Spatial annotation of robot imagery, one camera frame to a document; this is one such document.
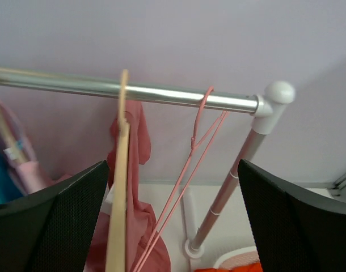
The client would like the teal t shirt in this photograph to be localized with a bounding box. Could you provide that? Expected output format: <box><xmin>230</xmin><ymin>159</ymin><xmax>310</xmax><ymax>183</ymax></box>
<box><xmin>0</xmin><ymin>154</ymin><xmax>23</xmax><ymax>205</ymax></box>

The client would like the pink wire hanger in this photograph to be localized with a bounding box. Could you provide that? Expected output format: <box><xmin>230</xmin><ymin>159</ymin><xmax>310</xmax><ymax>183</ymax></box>
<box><xmin>133</xmin><ymin>86</ymin><xmax>228</xmax><ymax>272</ymax></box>

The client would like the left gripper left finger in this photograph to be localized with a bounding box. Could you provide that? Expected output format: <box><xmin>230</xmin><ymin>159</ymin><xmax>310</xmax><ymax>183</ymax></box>
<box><xmin>0</xmin><ymin>161</ymin><xmax>109</xmax><ymax>271</ymax></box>

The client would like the light pink t shirt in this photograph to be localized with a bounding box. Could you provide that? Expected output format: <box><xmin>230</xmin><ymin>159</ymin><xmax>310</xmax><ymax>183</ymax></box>
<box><xmin>0</xmin><ymin>101</ymin><xmax>71</xmax><ymax>196</ymax></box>

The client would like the orange t shirt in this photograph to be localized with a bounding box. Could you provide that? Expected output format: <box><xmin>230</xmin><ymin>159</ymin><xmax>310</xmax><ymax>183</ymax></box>
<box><xmin>195</xmin><ymin>262</ymin><xmax>263</xmax><ymax>272</ymax></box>

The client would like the metal clothes rack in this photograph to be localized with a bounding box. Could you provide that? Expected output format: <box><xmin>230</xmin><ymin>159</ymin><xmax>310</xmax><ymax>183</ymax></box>
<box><xmin>0</xmin><ymin>67</ymin><xmax>301</xmax><ymax>260</ymax></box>

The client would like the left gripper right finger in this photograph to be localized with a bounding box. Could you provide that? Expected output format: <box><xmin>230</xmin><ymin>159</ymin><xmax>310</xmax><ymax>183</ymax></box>
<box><xmin>238</xmin><ymin>160</ymin><xmax>346</xmax><ymax>271</ymax></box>

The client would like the white perforated plastic basket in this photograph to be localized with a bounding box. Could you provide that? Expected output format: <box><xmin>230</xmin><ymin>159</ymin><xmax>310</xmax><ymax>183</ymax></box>
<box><xmin>213</xmin><ymin>246</ymin><xmax>260</xmax><ymax>269</ymax></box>

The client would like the beige wooden hanger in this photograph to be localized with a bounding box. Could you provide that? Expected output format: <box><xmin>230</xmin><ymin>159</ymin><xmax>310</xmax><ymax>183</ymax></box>
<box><xmin>105</xmin><ymin>69</ymin><xmax>130</xmax><ymax>272</ymax></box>

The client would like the dusty rose t shirt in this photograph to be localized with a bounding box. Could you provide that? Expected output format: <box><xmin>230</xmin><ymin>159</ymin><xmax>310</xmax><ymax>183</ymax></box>
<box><xmin>85</xmin><ymin>100</ymin><xmax>157</xmax><ymax>271</ymax></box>

